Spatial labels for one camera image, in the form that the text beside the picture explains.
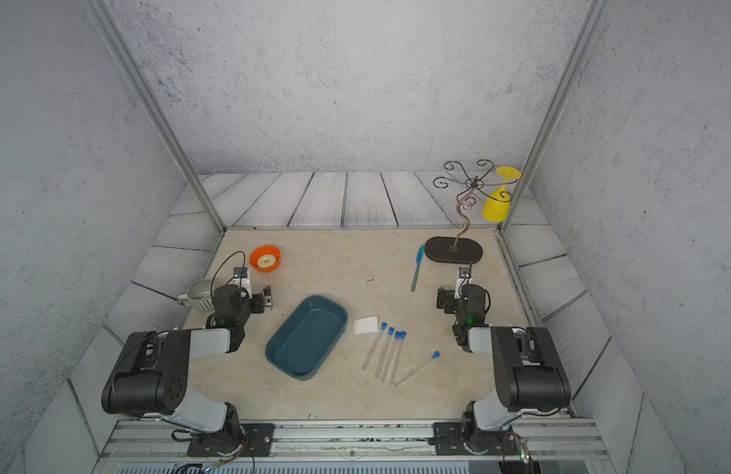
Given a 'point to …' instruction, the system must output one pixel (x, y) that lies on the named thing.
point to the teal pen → (419, 259)
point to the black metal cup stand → (457, 249)
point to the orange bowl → (266, 258)
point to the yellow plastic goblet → (496, 206)
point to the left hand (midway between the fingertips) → (258, 285)
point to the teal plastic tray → (303, 342)
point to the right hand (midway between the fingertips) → (460, 286)
